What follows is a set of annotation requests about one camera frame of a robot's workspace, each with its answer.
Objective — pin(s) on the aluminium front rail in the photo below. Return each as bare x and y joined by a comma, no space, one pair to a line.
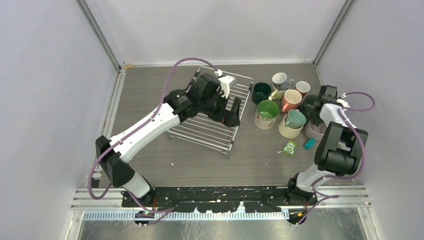
110,207

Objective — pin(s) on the cream mug back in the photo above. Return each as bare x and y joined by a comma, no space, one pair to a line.
287,132

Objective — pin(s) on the small sage green cup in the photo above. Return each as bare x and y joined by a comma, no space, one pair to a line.
294,119

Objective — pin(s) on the dark teal mug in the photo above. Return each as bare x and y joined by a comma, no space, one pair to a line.
260,91

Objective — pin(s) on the cream mug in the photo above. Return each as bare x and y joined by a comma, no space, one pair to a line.
266,114
287,132

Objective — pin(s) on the metal wire dish rack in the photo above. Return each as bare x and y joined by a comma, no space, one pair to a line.
204,131

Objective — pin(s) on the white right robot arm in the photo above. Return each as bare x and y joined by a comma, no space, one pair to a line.
341,151

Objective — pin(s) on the teal toy block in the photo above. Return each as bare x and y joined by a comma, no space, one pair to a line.
309,143

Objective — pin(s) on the mauve pink mug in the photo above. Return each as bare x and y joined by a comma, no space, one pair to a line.
315,132

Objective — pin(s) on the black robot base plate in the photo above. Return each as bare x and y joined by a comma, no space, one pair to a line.
218,199

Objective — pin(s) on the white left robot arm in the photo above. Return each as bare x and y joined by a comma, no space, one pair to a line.
206,94

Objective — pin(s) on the light green mug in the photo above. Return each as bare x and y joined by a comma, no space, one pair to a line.
276,94

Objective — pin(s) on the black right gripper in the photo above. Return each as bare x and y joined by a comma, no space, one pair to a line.
311,114

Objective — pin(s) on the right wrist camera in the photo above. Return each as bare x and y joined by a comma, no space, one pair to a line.
342,101

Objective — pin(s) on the cream mug front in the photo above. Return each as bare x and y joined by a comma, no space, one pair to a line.
266,114

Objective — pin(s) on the green toy monster block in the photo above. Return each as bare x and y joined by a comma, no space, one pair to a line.
289,148

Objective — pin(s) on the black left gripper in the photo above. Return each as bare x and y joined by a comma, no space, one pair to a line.
231,118

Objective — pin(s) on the small blue grey cup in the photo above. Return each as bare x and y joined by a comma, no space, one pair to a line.
281,81

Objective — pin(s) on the salmon pink mug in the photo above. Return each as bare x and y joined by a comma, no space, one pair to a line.
291,100

